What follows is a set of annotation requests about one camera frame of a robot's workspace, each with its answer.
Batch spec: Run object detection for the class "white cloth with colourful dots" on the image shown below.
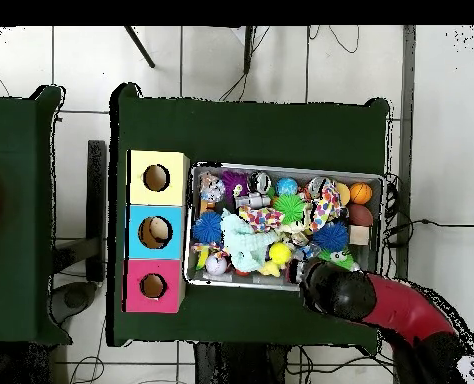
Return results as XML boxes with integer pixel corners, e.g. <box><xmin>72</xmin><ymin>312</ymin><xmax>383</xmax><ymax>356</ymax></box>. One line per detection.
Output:
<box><xmin>238</xmin><ymin>179</ymin><xmax>344</xmax><ymax>235</ymax></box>

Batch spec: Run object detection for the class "clear plastic packet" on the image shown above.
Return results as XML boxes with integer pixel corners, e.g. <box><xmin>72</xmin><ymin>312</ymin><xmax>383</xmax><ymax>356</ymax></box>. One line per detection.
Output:
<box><xmin>198</xmin><ymin>171</ymin><xmax>227</xmax><ymax>203</ymax></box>

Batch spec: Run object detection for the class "wooden box with three holes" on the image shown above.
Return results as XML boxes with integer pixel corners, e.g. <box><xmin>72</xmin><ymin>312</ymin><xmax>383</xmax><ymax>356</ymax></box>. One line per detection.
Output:
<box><xmin>122</xmin><ymin>149</ymin><xmax>191</xmax><ymax>314</ymax></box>

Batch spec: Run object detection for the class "silver plastic toy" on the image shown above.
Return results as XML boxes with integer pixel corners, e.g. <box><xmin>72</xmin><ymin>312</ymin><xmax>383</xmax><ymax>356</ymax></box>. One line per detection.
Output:
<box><xmin>236</xmin><ymin>191</ymin><xmax>272</xmax><ymax>209</ymax></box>

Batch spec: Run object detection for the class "mint green cloth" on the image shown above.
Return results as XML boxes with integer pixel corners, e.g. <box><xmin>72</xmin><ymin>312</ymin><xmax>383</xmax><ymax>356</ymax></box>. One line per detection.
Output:
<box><xmin>220</xmin><ymin>207</ymin><xmax>280</xmax><ymax>272</ymax></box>

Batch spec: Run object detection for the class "purple spiky toy with eyes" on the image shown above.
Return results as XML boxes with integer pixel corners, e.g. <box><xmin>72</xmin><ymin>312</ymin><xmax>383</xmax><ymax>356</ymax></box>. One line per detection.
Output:
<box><xmin>220</xmin><ymin>170</ymin><xmax>251</xmax><ymax>199</ymax></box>

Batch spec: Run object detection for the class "blue spiky rubber ball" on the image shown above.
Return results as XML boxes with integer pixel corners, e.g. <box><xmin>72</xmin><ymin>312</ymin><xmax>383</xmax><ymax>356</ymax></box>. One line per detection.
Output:
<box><xmin>191</xmin><ymin>210</ymin><xmax>225</xmax><ymax>244</ymax></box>

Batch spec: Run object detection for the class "green spiky rubber ball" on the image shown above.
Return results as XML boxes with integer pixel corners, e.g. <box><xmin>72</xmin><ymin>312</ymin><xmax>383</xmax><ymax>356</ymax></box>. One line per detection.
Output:
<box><xmin>272</xmin><ymin>193</ymin><xmax>307</xmax><ymax>225</ymax></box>

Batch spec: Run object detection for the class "white baseball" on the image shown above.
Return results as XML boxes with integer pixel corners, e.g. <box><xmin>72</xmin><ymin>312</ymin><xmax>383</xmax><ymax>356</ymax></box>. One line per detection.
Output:
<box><xmin>204</xmin><ymin>254</ymin><xmax>228</xmax><ymax>276</ymax></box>

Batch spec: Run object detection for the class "dark green table cloth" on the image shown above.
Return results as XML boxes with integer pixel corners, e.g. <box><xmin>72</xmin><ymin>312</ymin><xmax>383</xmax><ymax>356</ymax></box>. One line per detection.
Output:
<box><xmin>0</xmin><ymin>84</ymin><xmax>73</xmax><ymax>347</ymax></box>
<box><xmin>106</xmin><ymin>82</ymin><xmax>392</xmax><ymax>348</ymax></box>

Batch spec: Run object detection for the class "brown mini football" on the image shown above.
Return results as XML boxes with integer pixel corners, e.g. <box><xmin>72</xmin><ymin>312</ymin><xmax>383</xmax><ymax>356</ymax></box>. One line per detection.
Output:
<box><xmin>347</xmin><ymin>203</ymin><xmax>375</xmax><ymax>227</ymax></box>

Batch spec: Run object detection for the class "orange mini basketball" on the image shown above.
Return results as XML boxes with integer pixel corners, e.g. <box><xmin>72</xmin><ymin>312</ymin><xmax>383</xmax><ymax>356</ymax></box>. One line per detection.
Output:
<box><xmin>349</xmin><ymin>182</ymin><xmax>375</xmax><ymax>206</ymax></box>

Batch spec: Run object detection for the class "black upright panel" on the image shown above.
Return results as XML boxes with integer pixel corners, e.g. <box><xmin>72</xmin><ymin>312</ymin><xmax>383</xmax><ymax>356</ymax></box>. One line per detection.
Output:
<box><xmin>86</xmin><ymin>139</ymin><xmax>108</xmax><ymax>283</ymax></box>

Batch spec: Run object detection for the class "black tripod leg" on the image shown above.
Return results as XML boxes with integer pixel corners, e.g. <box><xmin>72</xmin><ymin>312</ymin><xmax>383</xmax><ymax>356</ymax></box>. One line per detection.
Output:
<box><xmin>242</xmin><ymin>25</ymin><xmax>257</xmax><ymax>75</ymax></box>
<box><xmin>123</xmin><ymin>25</ymin><xmax>157</xmax><ymax>69</ymax></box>

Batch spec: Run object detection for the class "grey round stand base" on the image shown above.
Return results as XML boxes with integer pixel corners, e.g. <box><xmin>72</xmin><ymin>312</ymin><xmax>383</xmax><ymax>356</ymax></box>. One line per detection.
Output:
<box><xmin>49</xmin><ymin>281</ymin><xmax>99</xmax><ymax>326</ymax></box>

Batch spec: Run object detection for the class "shallow wire mesh bin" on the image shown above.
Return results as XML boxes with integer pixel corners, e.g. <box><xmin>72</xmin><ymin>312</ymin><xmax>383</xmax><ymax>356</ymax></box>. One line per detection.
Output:
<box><xmin>183</xmin><ymin>160</ymin><xmax>385</xmax><ymax>296</ymax></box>

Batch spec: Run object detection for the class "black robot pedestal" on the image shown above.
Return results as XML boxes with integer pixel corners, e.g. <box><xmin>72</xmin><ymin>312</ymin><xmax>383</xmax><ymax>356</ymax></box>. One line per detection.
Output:
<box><xmin>194</xmin><ymin>341</ymin><xmax>290</xmax><ymax>384</ymax></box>

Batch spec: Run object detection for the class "black cable bundle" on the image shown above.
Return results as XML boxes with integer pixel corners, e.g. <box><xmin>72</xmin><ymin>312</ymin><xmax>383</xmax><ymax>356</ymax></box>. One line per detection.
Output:
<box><xmin>382</xmin><ymin>173</ymin><xmax>474</xmax><ymax>249</ymax></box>

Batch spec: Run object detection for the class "grey floor cable cover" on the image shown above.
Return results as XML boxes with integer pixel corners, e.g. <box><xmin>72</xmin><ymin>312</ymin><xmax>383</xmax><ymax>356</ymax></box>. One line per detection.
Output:
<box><xmin>396</xmin><ymin>25</ymin><xmax>417</xmax><ymax>279</ymax></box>

